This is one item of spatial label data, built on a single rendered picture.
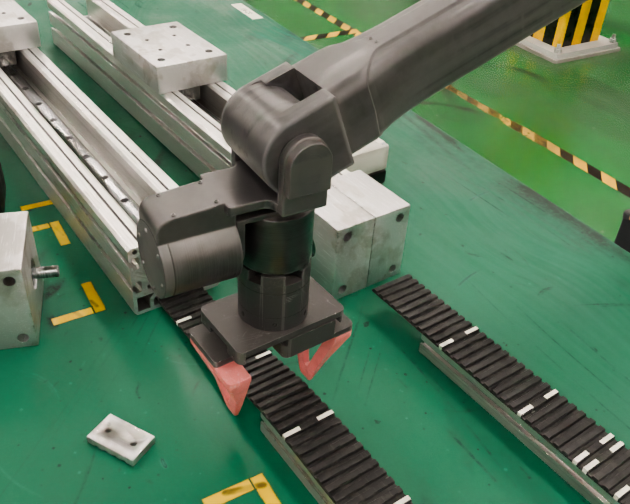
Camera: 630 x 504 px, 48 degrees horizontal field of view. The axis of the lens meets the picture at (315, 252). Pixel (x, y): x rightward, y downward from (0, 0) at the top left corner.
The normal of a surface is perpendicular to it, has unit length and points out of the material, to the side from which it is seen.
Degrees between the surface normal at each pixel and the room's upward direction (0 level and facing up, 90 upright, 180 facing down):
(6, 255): 0
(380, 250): 90
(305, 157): 89
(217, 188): 1
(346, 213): 0
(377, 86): 82
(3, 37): 90
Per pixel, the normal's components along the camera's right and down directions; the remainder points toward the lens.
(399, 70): 0.60, 0.41
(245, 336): 0.06, -0.81
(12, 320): 0.25, 0.58
